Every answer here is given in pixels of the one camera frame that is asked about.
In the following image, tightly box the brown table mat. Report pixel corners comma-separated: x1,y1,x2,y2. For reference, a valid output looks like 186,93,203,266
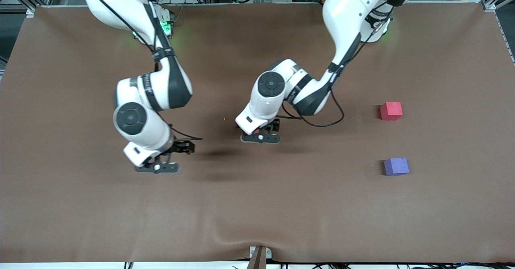
0,2,515,263

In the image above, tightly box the red foam block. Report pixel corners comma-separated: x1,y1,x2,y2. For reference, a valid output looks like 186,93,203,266
380,102,403,121

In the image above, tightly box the purple foam block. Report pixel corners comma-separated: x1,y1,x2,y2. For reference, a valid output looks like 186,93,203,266
383,158,410,176

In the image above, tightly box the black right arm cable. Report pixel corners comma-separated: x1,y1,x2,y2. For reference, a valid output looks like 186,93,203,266
80,0,204,141

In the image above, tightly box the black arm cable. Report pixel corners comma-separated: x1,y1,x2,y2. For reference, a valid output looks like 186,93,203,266
281,4,399,128
80,0,204,141

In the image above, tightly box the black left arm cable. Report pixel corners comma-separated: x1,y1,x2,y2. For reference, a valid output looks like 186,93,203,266
281,4,399,128

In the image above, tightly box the metal bracket with brown bar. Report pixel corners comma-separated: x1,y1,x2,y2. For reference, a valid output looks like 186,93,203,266
247,246,272,269

